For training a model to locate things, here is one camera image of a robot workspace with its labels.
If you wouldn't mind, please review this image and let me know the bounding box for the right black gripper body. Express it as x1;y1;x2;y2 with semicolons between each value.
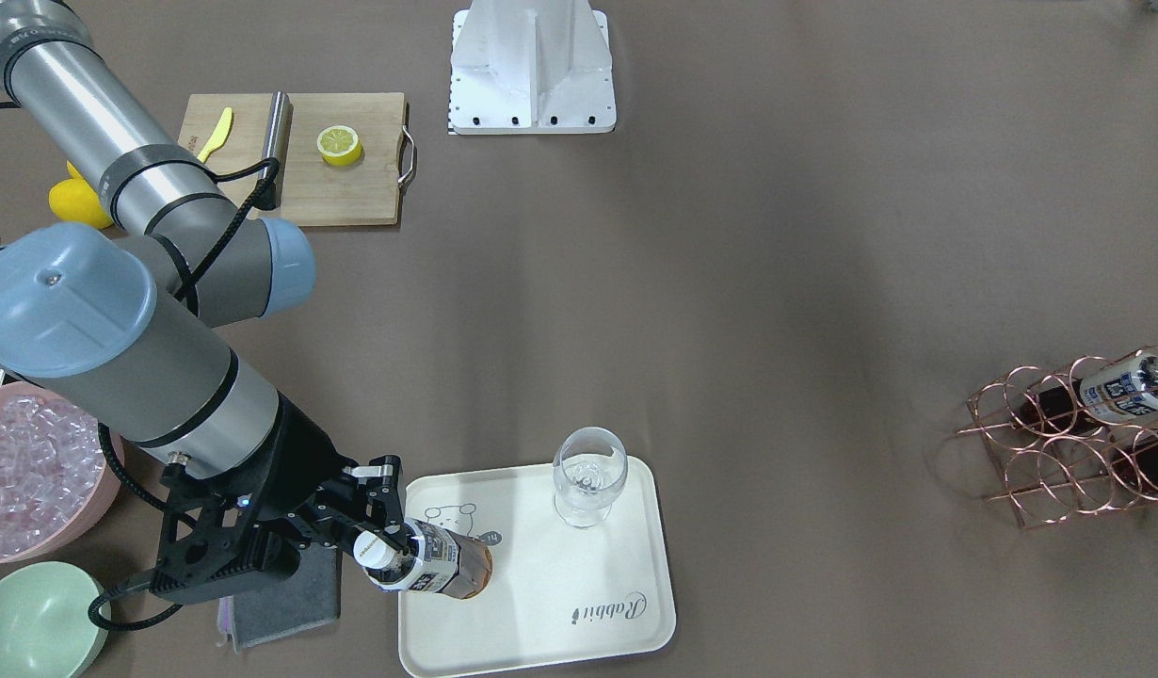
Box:
240;395;357;545

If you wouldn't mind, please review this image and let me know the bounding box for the copper wire bottle basket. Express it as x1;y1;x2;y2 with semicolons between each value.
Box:
959;345;1158;528

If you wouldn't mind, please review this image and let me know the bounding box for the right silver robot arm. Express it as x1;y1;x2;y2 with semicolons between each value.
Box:
0;1;349;579

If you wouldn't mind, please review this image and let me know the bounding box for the grey folded cloth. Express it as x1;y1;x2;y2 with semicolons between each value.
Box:
217;546;340;654

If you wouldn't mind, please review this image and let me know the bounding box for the cream serving tray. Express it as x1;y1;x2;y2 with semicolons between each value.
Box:
398;458;677;677

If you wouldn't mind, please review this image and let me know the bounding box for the wine glass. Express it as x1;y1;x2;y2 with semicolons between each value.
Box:
554;428;628;528

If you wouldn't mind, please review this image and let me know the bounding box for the pink bowl with ice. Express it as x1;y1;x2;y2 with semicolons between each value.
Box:
0;382;120;564

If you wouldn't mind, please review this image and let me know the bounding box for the steel muddler black tip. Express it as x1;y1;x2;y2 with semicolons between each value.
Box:
252;90;294;211

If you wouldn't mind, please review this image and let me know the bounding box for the green bowl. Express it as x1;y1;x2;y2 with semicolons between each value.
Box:
0;561;108;677

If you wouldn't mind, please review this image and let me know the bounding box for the half lemon slice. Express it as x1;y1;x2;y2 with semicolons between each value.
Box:
315;125;362;167

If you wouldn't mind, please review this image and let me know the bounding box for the yellow plastic knife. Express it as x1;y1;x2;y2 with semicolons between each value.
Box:
196;107;234;165

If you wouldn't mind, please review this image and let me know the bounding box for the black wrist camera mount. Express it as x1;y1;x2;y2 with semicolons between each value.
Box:
149;462;300;605

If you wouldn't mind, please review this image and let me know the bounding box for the black braided cable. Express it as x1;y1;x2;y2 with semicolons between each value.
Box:
0;94;283;632

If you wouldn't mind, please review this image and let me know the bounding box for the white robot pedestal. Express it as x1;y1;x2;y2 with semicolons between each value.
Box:
447;1;618;134

